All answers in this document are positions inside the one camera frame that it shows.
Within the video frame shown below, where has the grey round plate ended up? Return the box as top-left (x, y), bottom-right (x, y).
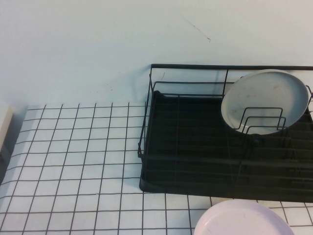
top-left (221, 69), bottom-right (310, 136)

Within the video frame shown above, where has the black drip tray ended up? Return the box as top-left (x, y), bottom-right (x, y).
top-left (139, 90), bottom-right (313, 204)

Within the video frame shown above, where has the black wire dish rack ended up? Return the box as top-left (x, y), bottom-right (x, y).
top-left (137, 63), bottom-right (313, 196)

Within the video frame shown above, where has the cream white board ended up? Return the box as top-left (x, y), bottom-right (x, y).
top-left (0, 104), bottom-right (16, 154)

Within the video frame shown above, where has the white black-grid tablecloth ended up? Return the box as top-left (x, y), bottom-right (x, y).
top-left (0, 102), bottom-right (313, 235)

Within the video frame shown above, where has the pink round plate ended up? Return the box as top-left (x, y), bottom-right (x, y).
top-left (194, 199), bottom-right (295, 235)

